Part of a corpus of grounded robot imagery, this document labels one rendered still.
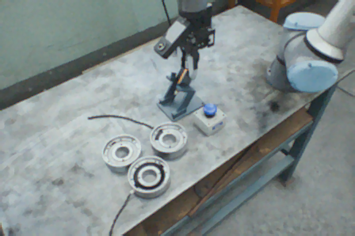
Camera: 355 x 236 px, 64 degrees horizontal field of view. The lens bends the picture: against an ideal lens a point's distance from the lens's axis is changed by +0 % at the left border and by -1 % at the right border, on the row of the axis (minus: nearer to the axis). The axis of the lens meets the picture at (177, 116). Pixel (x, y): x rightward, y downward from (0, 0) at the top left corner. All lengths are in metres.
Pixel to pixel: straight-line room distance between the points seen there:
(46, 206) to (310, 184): 1.39
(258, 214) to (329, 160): 0.58
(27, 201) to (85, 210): 0.16
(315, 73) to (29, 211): 0.79
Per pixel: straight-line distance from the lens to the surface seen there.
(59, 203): 0.80
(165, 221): 0.98
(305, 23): 0.91
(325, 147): 1.98
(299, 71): 0.79
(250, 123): 0.89
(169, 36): 0.75
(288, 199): 1.71
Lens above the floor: 1.46
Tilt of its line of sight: 48 degrees down
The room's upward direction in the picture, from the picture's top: 3 degrees counter-clockwise
